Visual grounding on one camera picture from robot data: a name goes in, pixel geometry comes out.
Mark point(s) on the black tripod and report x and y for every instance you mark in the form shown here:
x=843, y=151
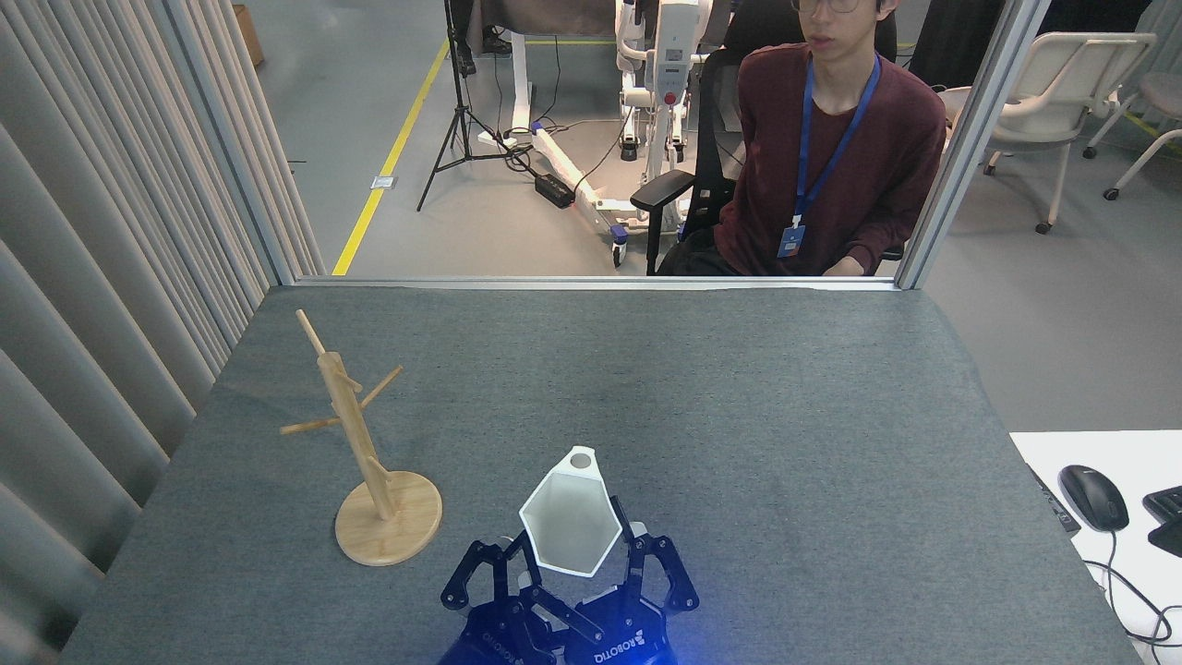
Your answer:
x=457, y=111

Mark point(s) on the black flat device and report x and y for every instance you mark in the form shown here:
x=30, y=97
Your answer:
x=1057, y=506

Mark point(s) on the silver post with wide face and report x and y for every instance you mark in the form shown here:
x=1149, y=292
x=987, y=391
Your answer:
x=970, y=139

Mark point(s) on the white office chair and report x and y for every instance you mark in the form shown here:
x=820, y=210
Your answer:
x=1062, y=83

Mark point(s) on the grey felt table mat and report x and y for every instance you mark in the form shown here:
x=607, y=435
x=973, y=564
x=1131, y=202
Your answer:
x=739, y=416

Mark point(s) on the metal floor plate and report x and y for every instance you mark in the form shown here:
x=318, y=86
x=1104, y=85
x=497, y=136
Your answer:
x=383, y=183

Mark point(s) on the grey chair with white legs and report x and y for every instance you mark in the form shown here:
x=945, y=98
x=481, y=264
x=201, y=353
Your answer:
x=1165, y=92

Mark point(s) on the white stand on wheels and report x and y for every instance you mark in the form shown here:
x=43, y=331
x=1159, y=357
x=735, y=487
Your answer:
x=669, y=37

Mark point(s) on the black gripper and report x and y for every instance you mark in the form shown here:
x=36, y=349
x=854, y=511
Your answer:
x=619, y=646
x=499, y=646

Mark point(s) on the cardboard box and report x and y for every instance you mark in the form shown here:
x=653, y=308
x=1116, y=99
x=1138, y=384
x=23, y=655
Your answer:
x=247, y=32

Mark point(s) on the wooden cup rack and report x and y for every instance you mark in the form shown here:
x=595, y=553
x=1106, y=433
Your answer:
x=388, y=526

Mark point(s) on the standing person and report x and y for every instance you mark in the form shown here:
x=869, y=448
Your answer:
x=496, y=42

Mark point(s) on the grey pleated curtain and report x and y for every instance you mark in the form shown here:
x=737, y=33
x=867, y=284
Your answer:
x=92, y=231

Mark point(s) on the black office chair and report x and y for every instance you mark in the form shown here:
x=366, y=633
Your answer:
x=660, y=189

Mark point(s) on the dark brown cloth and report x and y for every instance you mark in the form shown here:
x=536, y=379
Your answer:
x=545, y=14

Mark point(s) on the white desk leg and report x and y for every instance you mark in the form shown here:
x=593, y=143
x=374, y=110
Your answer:
x=520, y=83

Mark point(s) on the white hexagonal cup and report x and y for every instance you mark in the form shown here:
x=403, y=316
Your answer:
x=568, y=517

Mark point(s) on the person's left hand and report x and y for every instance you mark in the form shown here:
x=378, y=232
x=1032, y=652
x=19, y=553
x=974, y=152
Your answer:
x=848, y=268

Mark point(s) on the silver table rail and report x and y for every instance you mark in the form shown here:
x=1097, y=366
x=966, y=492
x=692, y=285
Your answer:
x=554, y=283

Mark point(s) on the black-rimmed glasses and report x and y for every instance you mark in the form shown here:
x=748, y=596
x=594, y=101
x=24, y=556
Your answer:
x=840, y=5

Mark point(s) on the seated person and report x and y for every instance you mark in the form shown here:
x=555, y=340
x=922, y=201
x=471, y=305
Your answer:
x=886, y=157

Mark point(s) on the white side table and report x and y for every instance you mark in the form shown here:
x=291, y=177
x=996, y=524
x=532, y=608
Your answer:
x=1136, y=453

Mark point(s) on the black computer mouse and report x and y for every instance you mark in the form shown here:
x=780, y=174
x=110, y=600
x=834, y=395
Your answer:
x=1094, y=497

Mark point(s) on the slim silver post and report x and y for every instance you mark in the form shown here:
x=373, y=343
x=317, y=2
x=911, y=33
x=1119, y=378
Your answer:
x=231, y=148

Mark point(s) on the black keyboard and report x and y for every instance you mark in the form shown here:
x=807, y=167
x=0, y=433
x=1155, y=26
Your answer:
x=1168, y=517

